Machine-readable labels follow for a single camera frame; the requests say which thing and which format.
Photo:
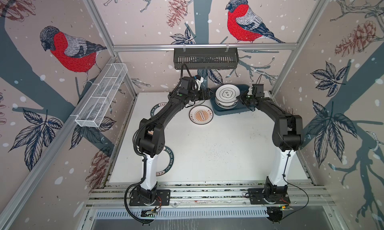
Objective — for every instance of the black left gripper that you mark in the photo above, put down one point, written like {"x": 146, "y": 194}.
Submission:
{"x": 201, "y": 96}

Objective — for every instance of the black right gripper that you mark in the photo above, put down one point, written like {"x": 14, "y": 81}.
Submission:
{"x": 242, "y": 99}

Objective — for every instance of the white plate flower outline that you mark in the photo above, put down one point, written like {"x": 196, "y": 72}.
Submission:
{"x": 227, "y": 94}

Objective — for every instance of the green ring plate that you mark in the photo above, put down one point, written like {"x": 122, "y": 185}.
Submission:
{"x": 227, "y": 106}
{"x": 170, "y": 153}
{"x": 155, "y": 109}

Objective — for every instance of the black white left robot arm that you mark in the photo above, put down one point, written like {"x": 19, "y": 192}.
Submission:
{"x": 149, "y": 139}

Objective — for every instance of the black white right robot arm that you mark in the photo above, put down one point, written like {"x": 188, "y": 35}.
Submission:
{"x": 287, "y": 136}

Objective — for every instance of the teal plastic bin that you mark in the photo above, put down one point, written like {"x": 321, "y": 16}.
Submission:
{"x": 239, "y": 108}

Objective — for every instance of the orange sunburst plate back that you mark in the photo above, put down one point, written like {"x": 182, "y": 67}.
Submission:
{"x": 201, "y": 115}

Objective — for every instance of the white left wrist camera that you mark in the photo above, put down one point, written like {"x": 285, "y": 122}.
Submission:
{"x": 198, "y": 80}

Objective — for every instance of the black hanging wire basket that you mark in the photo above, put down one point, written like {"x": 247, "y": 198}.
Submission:
{"x": 206, "y": 58}

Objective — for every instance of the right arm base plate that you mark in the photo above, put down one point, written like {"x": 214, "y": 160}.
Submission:
{"x": 259, "y": 196}

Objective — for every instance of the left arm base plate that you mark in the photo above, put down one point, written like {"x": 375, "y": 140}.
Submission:
{"x": 144, "y": 198}

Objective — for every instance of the aluminium front rail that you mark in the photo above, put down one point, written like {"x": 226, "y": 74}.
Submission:
{"x": 212, "y": 195}

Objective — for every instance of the white mesh wall shelf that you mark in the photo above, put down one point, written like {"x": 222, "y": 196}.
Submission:
{"x": 98, "y": 104}

